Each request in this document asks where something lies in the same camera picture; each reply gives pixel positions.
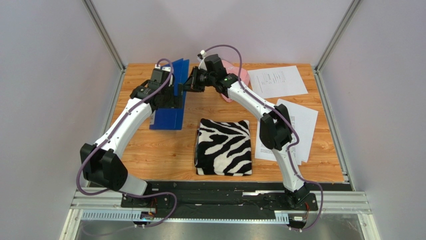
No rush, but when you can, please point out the zebra print cushion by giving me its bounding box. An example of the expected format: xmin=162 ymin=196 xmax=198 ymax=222
xmin=194 ymin=118 xmax=253 ymax=177

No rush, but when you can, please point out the printed paper sheet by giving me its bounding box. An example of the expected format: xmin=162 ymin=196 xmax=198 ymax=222
xmin=254 ymin=121 xmax=301 ymax=165
xmin=248 ymin=65 xmax=308 ymax=99

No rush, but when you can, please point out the blue file folder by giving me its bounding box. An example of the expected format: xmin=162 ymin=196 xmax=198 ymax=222
xmin=149 ymin=58 xmax=190 ymax=131

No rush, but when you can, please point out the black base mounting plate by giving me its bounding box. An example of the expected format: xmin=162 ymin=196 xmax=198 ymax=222
xmin=89 ymin=180 xmax=353 ymax=221

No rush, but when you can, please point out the purple cable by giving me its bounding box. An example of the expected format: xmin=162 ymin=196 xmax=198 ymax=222
xmin=76 ymin=58 xmax=178 ymax=229
xmin=198 ymin=44 xmax=324 ymax=232

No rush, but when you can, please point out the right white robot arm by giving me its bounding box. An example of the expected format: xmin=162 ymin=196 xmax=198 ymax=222
xmin=183 ymin=50 xmax=310 ymax=203

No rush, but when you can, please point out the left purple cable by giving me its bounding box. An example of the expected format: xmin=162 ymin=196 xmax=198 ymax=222
xmin=76 ymin=58 xmax=178 ymax=229

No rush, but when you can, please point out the left corner aluminium post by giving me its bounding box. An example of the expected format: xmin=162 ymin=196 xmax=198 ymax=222
xmin=82 ymin=0 xmax=126 ymax=72

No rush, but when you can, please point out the pink baseball cap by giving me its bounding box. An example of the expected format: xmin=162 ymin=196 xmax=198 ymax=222
xmin=221 ymin=60 xmax=250 ymax=103

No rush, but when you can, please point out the front printed paper sheet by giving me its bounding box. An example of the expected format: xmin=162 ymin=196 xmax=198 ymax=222
xmin=254 ymin=121 xmax=301 ymax=165

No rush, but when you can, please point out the top printed paper sheet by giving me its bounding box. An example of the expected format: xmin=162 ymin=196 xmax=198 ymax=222
xmin=248 ymin=65 xmax=308 ymax=99

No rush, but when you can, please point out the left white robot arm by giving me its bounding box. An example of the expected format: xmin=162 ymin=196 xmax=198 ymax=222
xmin=77 ymin=65 xmax=182 ymax=197

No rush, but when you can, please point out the rear white paper sheet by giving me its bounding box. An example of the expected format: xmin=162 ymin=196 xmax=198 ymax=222
xmin=277 ymin=99 xmax=318 ymax=164

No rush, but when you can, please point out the corner aluminium post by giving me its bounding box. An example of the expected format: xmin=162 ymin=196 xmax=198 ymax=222
xmin=314 ymin=0 xmax=363 ymax=72
xmin=82 ymin=0 xmax=126 ymax=72

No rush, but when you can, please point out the right corner aluminium post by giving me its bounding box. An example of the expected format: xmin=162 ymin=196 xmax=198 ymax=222
xmin=314 ymin=0 xmax=363 ymax=72

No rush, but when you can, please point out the aluminium frame rail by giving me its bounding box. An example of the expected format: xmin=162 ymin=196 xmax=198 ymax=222
xmin=60 ymin=191 xmax=380 ymax=240

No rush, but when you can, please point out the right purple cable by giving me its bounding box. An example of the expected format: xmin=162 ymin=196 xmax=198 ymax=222
xmin=198 ymin=44 xmax=324 ymax=232

